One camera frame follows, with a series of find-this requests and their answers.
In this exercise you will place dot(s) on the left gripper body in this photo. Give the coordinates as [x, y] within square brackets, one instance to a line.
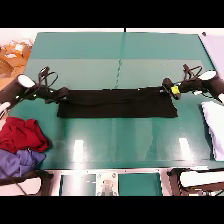
[58, 94]

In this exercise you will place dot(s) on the brown cardboard box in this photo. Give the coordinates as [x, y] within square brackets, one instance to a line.
[13, 56]

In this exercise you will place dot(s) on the silver frame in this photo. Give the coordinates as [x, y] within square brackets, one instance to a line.
[106, 181]

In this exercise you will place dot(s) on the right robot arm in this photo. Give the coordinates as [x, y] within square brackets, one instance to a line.
[208, 76]

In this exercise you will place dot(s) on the white garment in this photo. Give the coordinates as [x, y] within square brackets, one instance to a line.
[215, 130]

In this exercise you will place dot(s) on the black garment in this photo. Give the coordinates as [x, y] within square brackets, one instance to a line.
[116, 103]

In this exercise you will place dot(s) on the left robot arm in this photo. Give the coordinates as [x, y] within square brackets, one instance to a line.
[15, 88]

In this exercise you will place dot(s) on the red garment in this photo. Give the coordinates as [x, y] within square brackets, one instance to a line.
[21, 135]

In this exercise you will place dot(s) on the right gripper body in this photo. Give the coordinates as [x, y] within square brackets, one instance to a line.
[170, 88]

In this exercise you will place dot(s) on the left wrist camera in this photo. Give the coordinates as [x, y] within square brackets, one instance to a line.
[44, 75]

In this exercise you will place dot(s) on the purple garment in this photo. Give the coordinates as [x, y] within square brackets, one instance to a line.
[16, 163]

